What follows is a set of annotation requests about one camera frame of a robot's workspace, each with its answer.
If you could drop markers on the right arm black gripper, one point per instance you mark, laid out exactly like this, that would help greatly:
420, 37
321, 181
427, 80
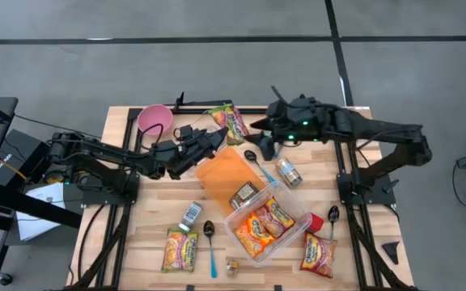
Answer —
281, 121

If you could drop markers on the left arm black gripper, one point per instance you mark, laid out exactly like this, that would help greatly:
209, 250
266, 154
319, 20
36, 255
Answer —
188, 151

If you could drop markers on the white-lidded spice jar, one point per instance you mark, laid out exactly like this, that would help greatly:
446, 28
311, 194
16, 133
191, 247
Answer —
191, 214

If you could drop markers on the roast beef Maruchan ramen pack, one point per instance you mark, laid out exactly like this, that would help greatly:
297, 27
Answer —
275, 216
318, 254

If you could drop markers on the orange Maruchan ramen pack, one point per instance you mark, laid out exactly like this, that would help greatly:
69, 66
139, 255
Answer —
251, 236

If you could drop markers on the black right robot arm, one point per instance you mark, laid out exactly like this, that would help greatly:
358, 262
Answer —
378, 129

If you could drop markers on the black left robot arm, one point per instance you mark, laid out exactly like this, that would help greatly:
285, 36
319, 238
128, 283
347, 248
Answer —
107, 151

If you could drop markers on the orange flat mat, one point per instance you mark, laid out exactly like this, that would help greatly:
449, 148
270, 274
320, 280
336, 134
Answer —
225, 174

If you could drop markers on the brown seasoning packet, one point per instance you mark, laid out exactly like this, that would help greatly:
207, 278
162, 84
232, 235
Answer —
244, 195

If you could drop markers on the pink plastic bowl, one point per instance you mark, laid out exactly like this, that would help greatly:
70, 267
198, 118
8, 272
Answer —
154, 115

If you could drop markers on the large clear plastic container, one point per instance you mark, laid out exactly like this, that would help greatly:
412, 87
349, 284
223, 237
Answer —
295, 204

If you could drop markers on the small cork-stoppered glass jar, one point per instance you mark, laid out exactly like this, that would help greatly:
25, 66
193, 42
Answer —
232, 267

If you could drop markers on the black box white lettering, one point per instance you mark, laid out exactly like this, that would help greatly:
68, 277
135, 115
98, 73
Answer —
22, 149

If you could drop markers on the white paper sheet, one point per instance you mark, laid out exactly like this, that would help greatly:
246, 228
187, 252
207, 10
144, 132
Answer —
39, 218

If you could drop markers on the black desk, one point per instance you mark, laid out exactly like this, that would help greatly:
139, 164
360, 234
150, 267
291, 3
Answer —
8, 107

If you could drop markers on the black caster wheel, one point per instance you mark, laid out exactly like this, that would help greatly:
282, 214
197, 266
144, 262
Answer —
4, 279

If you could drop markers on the black aluminium table frame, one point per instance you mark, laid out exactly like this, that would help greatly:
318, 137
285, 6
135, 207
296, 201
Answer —
192, 110

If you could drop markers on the black upright frame bracket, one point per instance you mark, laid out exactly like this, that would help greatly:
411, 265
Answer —
180, 103

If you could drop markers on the black triangular bracket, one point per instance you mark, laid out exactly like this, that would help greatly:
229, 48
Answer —
392, 250

